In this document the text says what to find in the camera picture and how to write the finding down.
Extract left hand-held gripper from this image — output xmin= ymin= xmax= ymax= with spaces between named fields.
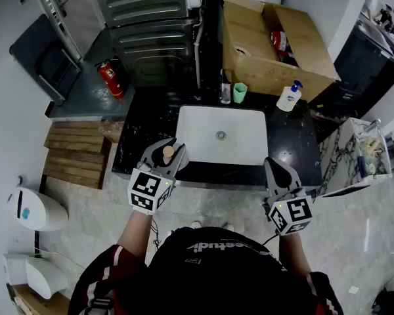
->
xmin=127 ymin=137 xmax=187 ymax=216

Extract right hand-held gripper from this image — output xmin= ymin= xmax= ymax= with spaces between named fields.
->
xmin=262 ymin=157 xmax=315 ymax=236

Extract small tan round object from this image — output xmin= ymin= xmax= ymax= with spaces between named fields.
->
xmin=162 ymin=145 xmax=175 ymax=165

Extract person's right forearm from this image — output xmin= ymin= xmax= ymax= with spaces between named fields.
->
xmin=276 ymin=232 xmax=313 ymax=279

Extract person's left forearm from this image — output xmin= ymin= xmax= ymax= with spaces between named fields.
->
xmin=116 ymin=209 xmax=154 ymax=269

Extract black marble sink countertop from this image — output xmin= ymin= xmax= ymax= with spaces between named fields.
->
xmin=111 ymin=86 xmax=323 ymax=190

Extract white rectangular sink basin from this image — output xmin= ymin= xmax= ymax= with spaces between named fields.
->
xmin=175 ymin=105 xmax=270 ymax=167

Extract white blue-pump soap bottle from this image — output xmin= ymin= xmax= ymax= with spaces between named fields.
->
xmin=275 ymin=80 xmax=304 ymax=113

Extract white veined marble vanity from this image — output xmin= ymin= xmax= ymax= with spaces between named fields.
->
xmin=317 ymin=116 xmax=394 ymax=199

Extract wooden plank steps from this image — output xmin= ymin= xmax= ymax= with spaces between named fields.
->
xmin=43 ymin=120 xmax=113 ymax=190

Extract red fire extinguisher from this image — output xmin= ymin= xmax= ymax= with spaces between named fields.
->
xmin=94 ymin=58 xmax=126 ymax=100

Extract green plastic cup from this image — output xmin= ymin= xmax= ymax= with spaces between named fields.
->
xmin=232 ymin=82 xmax=248 ymax=104

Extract beige toiletry item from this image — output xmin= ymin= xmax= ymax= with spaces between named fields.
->
xmin=362 ymin=135 xmax=385 ymax=158

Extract chrome vanity faucet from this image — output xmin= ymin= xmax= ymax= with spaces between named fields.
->
xmin=363 ymin=119 xmax=382 ymax=135

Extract person's black red-sleeved shirt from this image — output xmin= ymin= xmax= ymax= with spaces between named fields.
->
xmin=67 ymin=226 xmax=345 ymax=315

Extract large open cardboard box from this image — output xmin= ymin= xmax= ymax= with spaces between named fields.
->
xmin=222 ymin=0 xmax=342 ymax=104

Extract large black appliance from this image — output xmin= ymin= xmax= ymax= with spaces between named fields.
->
xmin=309 ymin=20 xmax=394 ymax=121

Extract red packet in box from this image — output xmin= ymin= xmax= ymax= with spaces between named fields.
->
xmin=270 ymin=30 xmax=289 ymax=54

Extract white bin with blue sticker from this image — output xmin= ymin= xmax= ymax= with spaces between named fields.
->
xmin=6 ymin=184 xmax=70 ymax=233

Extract white rounded floor device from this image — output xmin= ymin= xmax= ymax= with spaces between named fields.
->
xmin=2 ymin=252 xmax=70 ymax=301

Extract light wooden crate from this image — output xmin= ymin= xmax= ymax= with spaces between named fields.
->
xmin=11 ymin=283 xmax=70 ymax=315

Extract black thin cable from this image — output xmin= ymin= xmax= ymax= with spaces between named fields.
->
xmin=150 ymin=217 xmax=163 ymax=253

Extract grey drain hose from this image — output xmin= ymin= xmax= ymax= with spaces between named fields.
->
xmin=192 ymin=7 xmax=205 ymax=89

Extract grey door with handle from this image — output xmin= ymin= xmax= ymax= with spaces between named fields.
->
xmin=28 ymin=0 xmax=83 ymax=62

